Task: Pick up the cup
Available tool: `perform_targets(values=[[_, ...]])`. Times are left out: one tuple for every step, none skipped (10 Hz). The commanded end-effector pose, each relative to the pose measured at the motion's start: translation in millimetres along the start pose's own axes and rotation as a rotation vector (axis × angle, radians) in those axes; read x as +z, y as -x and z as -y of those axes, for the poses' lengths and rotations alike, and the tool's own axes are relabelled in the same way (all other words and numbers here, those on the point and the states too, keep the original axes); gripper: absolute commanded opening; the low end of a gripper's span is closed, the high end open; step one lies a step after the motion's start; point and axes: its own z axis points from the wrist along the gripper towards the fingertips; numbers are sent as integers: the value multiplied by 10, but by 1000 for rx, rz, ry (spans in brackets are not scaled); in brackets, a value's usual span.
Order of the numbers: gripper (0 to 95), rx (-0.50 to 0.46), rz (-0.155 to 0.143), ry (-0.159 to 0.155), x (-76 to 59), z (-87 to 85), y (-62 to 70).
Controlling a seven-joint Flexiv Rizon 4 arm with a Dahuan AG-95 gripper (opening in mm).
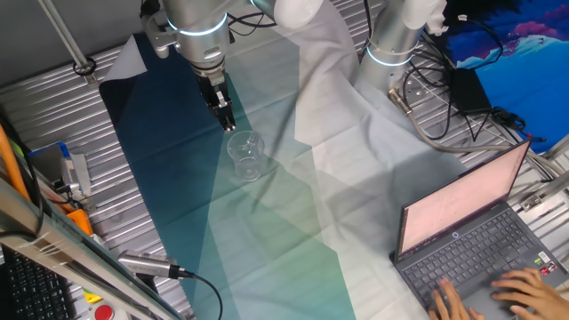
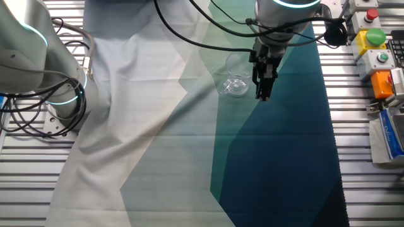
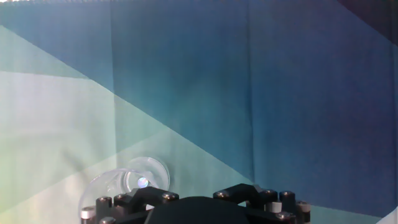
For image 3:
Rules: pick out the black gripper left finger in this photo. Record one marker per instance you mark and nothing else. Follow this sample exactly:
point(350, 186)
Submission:
point(146, 196)

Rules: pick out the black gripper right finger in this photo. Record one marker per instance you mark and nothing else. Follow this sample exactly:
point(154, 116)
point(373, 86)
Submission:
point(267, 199)

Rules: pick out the clear plastic cup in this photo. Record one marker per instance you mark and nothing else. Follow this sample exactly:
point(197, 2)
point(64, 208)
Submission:
point(150, 167)

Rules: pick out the teal gradient tablecloth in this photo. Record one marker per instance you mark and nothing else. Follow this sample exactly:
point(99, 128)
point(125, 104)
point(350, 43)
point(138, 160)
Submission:
point(217, 93)

